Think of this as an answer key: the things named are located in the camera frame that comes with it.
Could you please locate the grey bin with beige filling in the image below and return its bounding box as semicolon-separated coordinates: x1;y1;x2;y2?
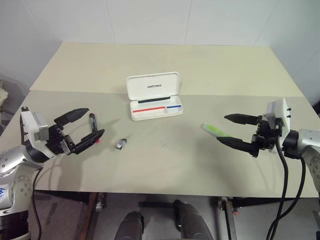
0;73;30;131

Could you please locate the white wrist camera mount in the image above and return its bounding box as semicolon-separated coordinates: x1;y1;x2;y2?
19;106;56;161
264;97;293;154

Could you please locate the grey metal table leg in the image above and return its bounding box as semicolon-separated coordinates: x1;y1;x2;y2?
216;196;238;240

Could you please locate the dark grey rounded shape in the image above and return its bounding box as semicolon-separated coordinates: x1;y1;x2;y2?
173;199;216;240
113;211;146;240

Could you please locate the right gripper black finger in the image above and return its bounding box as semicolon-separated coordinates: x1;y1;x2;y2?
216;136;260;158
224;113;258;126

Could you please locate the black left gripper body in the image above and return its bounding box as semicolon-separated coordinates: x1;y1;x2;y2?
46;121;76;156

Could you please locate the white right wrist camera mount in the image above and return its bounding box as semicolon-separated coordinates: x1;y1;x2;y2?
264;97;293;154

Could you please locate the light green highlighter pen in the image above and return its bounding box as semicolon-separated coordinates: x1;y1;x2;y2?
202;123;232;138

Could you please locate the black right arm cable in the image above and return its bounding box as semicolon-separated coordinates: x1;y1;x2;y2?
265;118;289;240
270;153;306;240

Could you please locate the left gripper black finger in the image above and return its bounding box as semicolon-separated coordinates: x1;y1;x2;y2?
53;107;90;126
71;129;105;155

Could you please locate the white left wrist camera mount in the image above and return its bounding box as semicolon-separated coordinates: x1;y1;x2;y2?
19;106;56;161

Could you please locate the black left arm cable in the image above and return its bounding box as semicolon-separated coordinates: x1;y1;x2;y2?
30;167;44;240

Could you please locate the white pen case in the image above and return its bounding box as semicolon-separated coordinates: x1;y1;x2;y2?
125;71;185;122

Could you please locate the black crossbar under table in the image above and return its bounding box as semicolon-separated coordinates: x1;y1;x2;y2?
138;200;176;209

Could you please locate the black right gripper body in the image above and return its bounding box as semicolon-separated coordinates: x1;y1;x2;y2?
251;113;284;151

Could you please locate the brown table leg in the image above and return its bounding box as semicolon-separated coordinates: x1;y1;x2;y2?
74;192;99;240

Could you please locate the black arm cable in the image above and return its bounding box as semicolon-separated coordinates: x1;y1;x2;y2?
265;118;289;240
270;153;306;240
30;167;44;240

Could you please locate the black marker with red cap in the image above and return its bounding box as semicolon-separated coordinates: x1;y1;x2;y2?
88;112;101;144

